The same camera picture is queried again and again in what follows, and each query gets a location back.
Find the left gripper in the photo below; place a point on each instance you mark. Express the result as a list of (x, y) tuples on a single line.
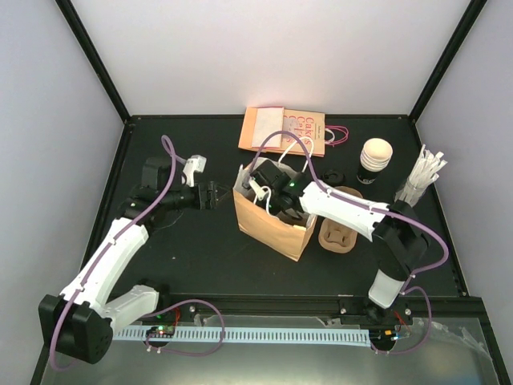
[(210, 195)]

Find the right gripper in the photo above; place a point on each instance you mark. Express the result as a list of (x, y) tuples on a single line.
[(276, 212)]

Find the orange paper bag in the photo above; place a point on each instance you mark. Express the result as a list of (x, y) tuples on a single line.
[(278, 232)]

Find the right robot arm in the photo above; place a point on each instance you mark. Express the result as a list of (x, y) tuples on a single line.
[(399, 245)]

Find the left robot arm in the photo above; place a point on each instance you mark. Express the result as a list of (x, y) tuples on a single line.
[(82, 320)]

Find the stack of black lids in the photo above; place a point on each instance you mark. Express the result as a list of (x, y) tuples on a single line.
[(333, 177)]

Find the Cakes printed paper bag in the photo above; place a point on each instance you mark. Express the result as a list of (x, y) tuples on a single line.
[(310, 127)]

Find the orange flat bag stack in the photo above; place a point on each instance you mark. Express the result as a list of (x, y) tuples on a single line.
[(258, 124)]

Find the stack of paper cups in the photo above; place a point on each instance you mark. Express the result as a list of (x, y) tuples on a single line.
[(375, 155)]

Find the jar of white stirrers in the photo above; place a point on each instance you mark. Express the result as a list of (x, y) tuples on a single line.
[(423, 174)]

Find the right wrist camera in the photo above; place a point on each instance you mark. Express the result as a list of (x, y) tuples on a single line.
[(261, 192)]

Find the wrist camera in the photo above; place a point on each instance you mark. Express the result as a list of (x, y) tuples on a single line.
[(194, 164), (261, 192)]

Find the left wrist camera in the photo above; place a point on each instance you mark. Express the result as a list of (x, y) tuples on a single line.
[(194, 164)]

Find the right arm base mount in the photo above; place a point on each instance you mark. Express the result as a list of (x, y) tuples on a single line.
[(363, 312)]

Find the light blue cable duct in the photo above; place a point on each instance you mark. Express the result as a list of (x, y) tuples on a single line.
[(257, 335)]

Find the black frame post left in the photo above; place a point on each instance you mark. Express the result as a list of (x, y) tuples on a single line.
[(80, 33)]

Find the black frame post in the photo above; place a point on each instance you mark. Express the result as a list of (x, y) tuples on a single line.
[(80, 33), (458, 37)]

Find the black frame post right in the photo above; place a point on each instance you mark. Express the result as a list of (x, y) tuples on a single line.
[(458, 37)]

